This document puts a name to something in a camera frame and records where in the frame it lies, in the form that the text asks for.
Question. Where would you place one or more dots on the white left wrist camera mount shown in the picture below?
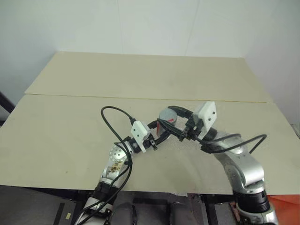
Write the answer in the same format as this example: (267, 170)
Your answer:
(138, 133)

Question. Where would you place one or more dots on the small yellow label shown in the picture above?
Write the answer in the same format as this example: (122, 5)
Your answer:
(68, 215)

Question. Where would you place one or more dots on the red jar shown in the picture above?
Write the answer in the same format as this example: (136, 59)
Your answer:
(159, 128)

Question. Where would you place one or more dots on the dark slanted furniture edge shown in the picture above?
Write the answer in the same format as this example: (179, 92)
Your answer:
(4, 107)

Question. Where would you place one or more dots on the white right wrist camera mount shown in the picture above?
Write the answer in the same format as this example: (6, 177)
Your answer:
(208, 114)

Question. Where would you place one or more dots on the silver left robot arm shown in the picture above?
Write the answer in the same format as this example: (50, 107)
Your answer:
(116, 154)

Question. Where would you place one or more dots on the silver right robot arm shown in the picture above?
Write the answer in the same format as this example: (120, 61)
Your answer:
(248, 171)

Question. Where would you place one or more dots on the black tape strip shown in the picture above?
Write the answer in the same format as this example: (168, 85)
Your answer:
(58, 214)

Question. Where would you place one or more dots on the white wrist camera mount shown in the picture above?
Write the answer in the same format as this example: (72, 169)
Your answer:
(138, 133)
(208, 114)

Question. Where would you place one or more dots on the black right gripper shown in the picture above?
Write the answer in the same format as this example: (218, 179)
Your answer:
(192, 127)

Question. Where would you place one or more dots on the orange sheet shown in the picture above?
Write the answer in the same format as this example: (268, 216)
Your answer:
(288, 207)

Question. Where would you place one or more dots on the grey round jar lid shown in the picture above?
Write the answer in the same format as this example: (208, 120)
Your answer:
(167, 114)

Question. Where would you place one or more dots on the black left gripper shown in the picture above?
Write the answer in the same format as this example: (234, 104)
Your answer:
(150, 138)

